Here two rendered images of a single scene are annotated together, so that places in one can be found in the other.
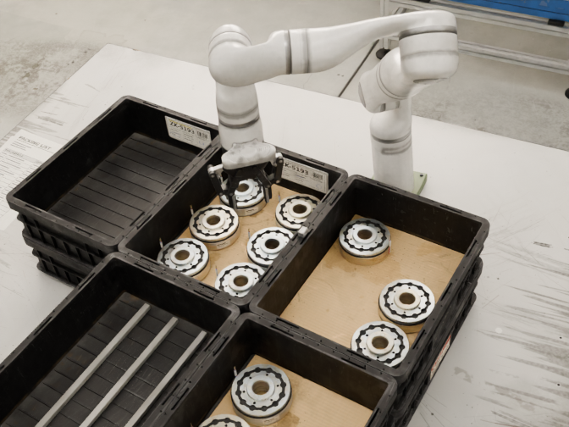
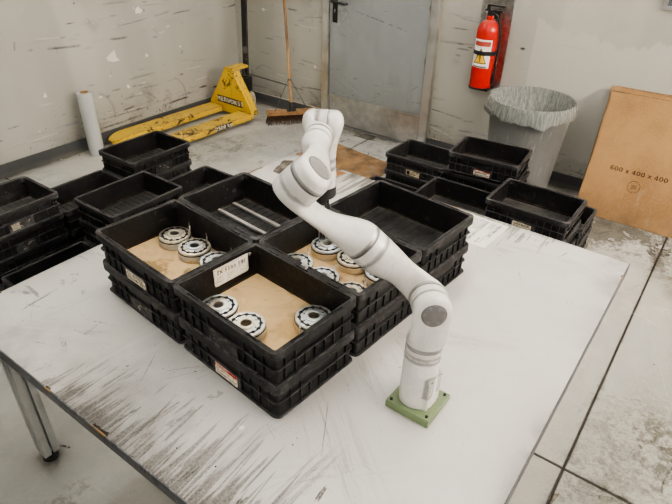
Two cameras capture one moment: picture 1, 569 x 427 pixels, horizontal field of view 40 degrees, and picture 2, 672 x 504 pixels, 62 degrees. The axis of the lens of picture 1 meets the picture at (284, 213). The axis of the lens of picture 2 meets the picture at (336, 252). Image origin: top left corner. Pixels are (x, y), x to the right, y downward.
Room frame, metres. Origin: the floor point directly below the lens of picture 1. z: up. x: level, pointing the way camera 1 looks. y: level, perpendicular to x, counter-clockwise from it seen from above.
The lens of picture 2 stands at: (1.23, -1.30, 1.82)
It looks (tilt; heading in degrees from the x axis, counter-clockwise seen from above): 33 degrees down; 96
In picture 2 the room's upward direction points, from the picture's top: 2 degrees clockwise
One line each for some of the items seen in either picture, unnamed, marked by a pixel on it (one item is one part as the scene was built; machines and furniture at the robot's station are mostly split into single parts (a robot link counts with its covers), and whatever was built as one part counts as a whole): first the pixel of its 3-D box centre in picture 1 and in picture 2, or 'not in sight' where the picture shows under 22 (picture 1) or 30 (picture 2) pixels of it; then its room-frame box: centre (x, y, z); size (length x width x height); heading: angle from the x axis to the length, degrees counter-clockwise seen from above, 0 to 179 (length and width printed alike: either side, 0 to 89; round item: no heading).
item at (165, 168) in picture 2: not in sight; (151, 182); (-0.13, 1.49, 0.37); 0.40 x 0.30 x 0.45; 61
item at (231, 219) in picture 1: (213, 222); (353, 257); (1.14, 0.15, 0.86); 0.10 x 0.10 x 0.01
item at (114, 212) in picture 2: not in sight; (136, 233); (0.02, 0.95, 0.37); 0.40 x 0.30 x 0.45; 60
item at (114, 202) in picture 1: (125, 184); (398, 227); (1.27, 0.34, 0.87); 0.40 x 0.30 x 0.11; 145
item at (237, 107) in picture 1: (233, 74); (326, 139); (1.06, 0.06, 1.27); 0.09 x 0.07 x 0.15; 1
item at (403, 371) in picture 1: (373, 267); (264, 294); (0.93, -0.15, 0.92); 0.40 x 0.30 x 0.02; 145
